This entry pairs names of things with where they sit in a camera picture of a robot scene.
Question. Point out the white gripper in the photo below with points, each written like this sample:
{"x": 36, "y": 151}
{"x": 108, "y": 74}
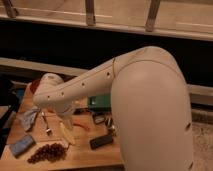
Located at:
{"x": 65, "y": 111}

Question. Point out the blue sponge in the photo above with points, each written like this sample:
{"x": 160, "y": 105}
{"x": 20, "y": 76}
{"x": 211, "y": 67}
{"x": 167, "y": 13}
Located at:
{"x": 21, "y": 145}

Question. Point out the yellow banana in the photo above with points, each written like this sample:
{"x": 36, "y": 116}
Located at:
{"x": 67, "y": 132}

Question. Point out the red bowl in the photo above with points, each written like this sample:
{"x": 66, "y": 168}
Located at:
{"x": 34, "y": 85}

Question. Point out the black rectangular block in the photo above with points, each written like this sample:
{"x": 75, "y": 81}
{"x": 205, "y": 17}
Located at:
{"x": 101, "y": 141}

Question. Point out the grey cloth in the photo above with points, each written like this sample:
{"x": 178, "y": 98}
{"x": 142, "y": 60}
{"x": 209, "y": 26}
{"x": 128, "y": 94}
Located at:
{"x": 27, "y": 118}

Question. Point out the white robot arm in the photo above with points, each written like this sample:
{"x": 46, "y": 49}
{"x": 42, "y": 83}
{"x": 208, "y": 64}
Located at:
{"x": 149, "y": 101}

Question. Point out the green plastic tray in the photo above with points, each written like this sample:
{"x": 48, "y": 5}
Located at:
{"x": 100, "y": 102}

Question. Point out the metal cup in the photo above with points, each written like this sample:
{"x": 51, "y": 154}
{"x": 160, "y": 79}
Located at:
{"x": 110, "y": 126}

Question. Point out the bunch of dark grapes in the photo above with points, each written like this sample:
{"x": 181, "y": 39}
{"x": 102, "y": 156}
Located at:
{"x": 49, "y": 152}

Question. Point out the metal spoon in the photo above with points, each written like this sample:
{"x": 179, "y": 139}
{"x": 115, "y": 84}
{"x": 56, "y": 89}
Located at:
{"x": 48, "y": 130}

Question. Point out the black measuring cup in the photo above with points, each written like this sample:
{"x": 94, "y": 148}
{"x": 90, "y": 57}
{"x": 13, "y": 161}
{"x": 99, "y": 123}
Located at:
{"x": 98, "y": 118}

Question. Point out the black handled knife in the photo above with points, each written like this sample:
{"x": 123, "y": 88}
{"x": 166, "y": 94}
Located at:
{"x": 80, "y": 111}

